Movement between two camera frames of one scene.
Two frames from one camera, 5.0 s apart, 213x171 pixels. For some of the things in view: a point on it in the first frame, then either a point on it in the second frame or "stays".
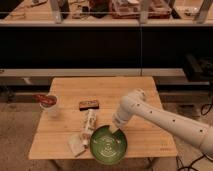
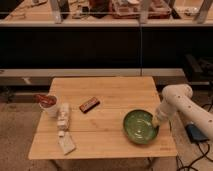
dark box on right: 198,68 stays
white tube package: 89,126 to 63,119
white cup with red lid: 48,104 stays
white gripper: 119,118 to 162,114
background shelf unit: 109,13 stays
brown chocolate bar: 88,104 stays
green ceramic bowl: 108,147 to 139,127
